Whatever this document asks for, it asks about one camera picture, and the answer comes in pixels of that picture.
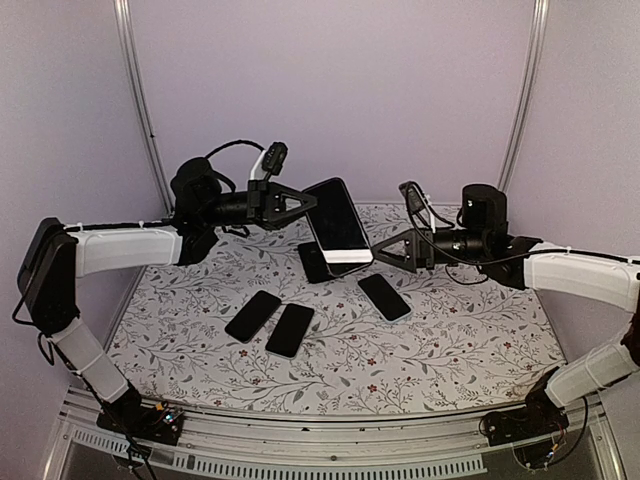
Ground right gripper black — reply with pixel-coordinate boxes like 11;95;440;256
369;227;488;274

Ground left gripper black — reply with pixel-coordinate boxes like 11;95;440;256
200;178;320;230

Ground dark purple phone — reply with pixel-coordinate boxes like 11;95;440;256
358;274;412;323

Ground black phone case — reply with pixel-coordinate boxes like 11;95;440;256
297;242;337;284

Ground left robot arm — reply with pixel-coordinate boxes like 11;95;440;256
16;157;317;434

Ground floral table mat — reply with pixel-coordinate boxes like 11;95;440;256
108;221;564;415

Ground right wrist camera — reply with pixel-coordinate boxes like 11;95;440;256
398;180;435;231

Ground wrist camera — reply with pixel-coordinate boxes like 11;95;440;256
249;142;288;180
398;180;435;231

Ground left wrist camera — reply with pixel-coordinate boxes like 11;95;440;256
249;142;288;180

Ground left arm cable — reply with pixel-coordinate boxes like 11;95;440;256
12;139;266;480

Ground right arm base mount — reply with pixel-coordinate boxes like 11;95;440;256
479;403;569;446

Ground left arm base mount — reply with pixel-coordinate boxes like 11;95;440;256
96;400;184;446

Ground aluminium frame post left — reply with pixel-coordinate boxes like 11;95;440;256
113;0;174;213

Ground aluminium frame post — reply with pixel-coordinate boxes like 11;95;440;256
497;0;550;193
113;0;174;213

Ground aluminium frame post right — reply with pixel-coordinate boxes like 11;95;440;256
497;0;550;193

